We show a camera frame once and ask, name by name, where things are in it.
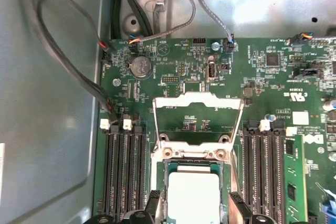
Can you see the green motherboard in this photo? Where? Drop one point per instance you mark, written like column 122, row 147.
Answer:
column 262, row 87

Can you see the metal socket cover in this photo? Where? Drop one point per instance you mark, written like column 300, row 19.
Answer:
column 197, row 98

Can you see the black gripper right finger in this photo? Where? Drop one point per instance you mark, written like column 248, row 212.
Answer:
column 241, row 213

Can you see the green RAM stick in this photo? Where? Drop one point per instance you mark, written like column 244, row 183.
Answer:
column 295, row 176

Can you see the black PC case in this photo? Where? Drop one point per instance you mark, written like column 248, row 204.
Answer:
column 39, row 129

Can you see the black RAM slot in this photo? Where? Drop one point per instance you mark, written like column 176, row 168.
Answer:
column 277, row 171
column 261, row 171
column 140, row 171
column 128, row 171
column 117, row 171
column 107, row 171
column 248, row 171

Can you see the round coin battery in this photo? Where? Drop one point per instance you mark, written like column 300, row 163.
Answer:
column 141, row 67

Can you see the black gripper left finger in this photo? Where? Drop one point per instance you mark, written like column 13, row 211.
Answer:
column 153, row 208

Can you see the internal USB port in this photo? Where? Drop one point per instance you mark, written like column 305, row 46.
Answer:
column 211, row 69

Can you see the silver green CPU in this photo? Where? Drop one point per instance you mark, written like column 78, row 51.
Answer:
column 194, row 197

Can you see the silver motherboard screw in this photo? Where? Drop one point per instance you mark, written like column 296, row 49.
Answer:
column 215, row 46
column 115, row 81

